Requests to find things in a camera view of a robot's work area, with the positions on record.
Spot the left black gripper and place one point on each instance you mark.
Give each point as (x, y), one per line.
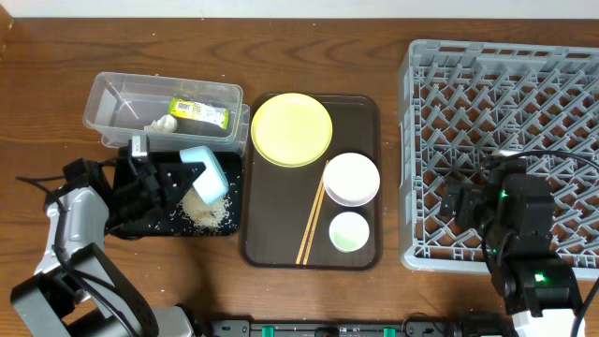
(156, 177)

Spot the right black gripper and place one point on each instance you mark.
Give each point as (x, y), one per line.
(472, 195)

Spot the light blue bowl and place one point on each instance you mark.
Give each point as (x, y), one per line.
(212, 184)

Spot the pile of rice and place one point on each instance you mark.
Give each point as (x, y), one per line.
(196, 212)

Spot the white tissue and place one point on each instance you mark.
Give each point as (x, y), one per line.
(166, 124)

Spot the yellow green snack wrapper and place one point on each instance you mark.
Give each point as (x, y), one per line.
(199, 112)

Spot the pink white bowl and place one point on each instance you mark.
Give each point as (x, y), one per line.
(351, 179)

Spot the small white green cup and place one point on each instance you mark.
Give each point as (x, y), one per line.
(348, 232)

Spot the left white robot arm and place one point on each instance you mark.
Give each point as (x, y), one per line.
(76, 289)

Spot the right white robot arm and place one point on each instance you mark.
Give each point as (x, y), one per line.
(512, 211)

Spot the black waste tray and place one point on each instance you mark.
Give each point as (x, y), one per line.
(160, 224)

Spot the clear plastic waste bin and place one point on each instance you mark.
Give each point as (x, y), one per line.
(120, 105)

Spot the grey dishwasher rack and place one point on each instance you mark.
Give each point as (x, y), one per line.
(460, 103)

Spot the dark brown serving tray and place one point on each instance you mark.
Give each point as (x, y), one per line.
(277, 201)

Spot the yellow plate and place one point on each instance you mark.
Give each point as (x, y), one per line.
(291, 130)

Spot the wooden chopstick left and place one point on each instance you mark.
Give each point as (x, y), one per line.
(310, 220)

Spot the wooden chopstick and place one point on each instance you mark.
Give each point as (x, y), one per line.
(310, 220)
(313, 226)

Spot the wooden chopstick right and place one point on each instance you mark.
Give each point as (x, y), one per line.
(313, 226)

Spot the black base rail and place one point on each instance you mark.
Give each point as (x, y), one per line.
(477, 326)

